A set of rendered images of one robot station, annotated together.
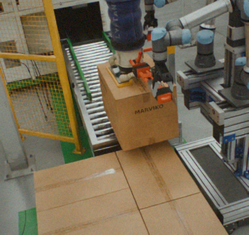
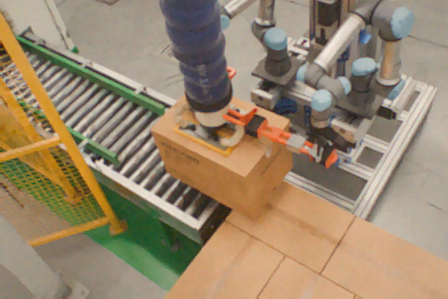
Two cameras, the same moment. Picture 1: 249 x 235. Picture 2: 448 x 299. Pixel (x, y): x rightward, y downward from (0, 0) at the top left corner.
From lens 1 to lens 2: 1.44 m
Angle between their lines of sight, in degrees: 31
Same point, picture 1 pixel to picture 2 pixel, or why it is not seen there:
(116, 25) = (206, 86)
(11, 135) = (42, 272)
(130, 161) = (254, 223)
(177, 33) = (339, 89)
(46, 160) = (88, 266)
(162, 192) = (323, 240)
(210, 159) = (295, 158)
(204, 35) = (278, 39)
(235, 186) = (344, 177)
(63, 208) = not seen: outside the picture
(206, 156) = not seen: hidden behind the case
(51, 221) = not seen: outside the picture
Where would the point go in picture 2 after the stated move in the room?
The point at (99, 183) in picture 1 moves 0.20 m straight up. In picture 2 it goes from (249, 270) to (245, 253)
